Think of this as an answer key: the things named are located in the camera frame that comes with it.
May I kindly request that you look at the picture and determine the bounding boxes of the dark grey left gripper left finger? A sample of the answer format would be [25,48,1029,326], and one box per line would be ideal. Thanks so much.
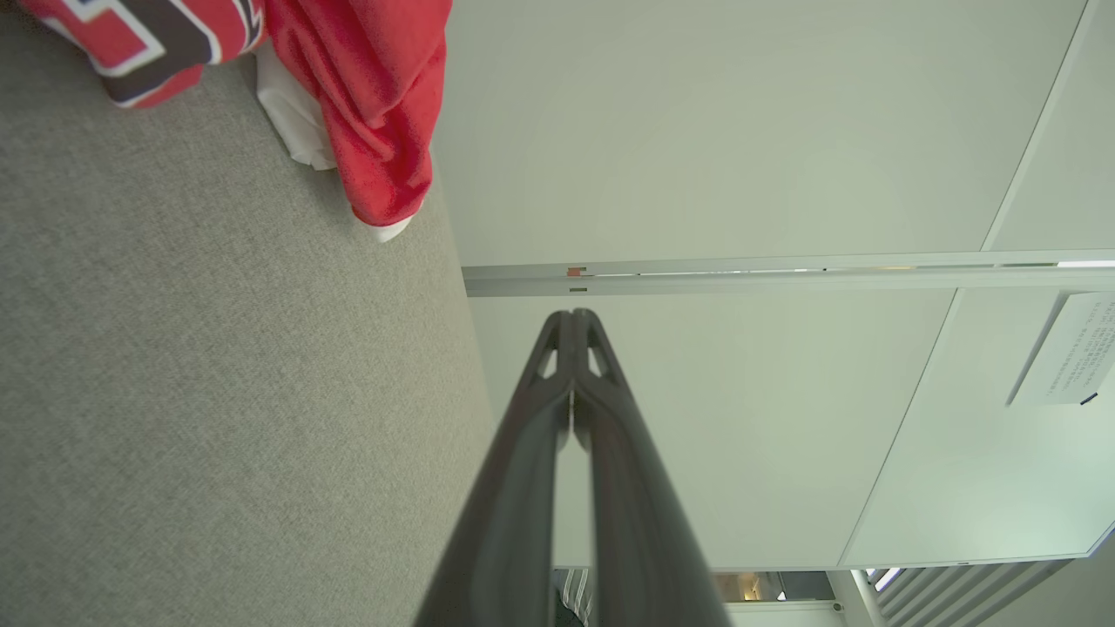
[414,311,574,627]

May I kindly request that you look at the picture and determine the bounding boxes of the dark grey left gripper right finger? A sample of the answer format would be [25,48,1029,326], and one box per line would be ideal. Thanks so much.
[572,308,731,627]

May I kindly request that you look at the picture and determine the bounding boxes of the red Bulls shorts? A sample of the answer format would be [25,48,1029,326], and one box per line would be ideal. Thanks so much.
[255,0,454,244]

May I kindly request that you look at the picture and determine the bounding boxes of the red Bulls jersey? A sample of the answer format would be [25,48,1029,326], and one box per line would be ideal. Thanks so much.
[17,0,267,110]

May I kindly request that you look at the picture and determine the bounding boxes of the white slatted window blind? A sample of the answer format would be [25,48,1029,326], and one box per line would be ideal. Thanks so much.
[862,560,1074,627]

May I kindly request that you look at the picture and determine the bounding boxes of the grey fabric sofa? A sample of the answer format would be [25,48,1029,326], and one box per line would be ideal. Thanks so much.
[0,0,499,627]

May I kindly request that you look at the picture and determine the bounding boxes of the aluminium wall rail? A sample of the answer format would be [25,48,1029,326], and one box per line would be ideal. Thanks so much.
[462,250,1115,300]

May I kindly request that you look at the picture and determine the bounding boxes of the white paper wall sign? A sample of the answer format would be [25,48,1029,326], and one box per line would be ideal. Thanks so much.
[1008,291,1115,408]

